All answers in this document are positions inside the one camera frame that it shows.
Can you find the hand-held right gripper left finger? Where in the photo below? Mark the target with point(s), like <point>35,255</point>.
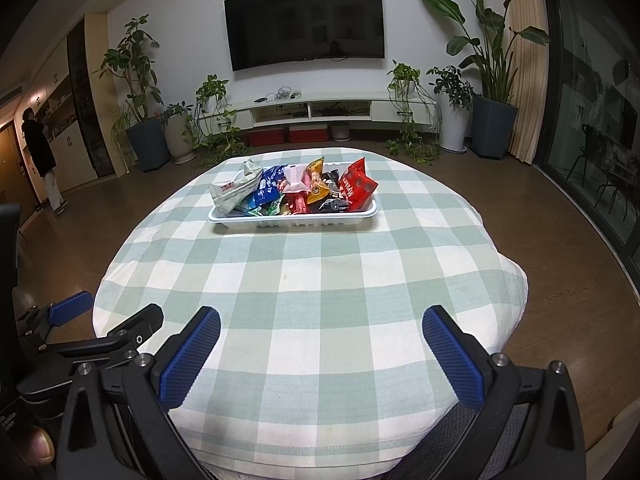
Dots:
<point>192,355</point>

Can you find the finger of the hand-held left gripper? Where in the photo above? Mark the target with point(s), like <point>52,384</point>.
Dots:
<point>72,307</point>
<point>140,322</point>

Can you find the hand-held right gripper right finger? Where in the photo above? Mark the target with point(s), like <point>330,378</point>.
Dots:
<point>452,355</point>

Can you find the white snack bag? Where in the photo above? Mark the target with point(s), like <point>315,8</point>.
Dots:
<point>232,187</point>

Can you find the green snack packet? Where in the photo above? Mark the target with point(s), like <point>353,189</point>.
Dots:
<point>267,208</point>

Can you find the white plastic tray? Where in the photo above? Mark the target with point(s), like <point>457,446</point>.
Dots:
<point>300,219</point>

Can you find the dark blue snack packet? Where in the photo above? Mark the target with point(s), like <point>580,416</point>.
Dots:
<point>265,185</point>

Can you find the large red snack bag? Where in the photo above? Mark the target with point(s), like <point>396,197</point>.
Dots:
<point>357,185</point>

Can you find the black snack packet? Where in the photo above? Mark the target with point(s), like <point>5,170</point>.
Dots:
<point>332,192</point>

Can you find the person's left hand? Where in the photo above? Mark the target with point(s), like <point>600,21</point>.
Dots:
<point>39,445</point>

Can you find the wooden door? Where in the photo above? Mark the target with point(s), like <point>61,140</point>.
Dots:
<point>10,170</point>

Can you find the tall tree in dark pot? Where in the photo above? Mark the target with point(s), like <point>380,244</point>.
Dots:
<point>147,145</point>

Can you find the plant in patterned white pot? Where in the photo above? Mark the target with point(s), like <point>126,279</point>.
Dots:
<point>179,140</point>

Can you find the red storage box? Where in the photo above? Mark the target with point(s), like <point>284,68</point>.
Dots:
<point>307,134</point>
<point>266,137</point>

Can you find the leafy plant in white pot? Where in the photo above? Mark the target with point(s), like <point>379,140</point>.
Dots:
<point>455,125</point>

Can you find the large-leaf plant in dark pot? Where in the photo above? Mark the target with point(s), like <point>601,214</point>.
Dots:
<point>492,125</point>

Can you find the dark outdoor chair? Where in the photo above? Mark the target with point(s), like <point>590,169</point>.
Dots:
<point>590,160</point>

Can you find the trailing pothos plant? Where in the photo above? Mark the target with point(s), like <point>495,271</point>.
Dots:
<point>212,90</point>

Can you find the small round pot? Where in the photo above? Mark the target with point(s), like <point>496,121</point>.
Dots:
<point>340,131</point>

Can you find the white television console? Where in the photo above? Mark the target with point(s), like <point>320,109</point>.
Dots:
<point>350,107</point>

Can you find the glass sliding door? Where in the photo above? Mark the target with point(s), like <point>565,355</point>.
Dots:
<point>590,110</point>

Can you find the trailing vine plant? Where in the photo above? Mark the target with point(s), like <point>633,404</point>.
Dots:
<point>405,75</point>

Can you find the beige curtain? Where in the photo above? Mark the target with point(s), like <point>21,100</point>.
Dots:
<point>522,60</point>

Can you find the wall-mounted television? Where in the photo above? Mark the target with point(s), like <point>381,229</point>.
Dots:
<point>305,25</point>

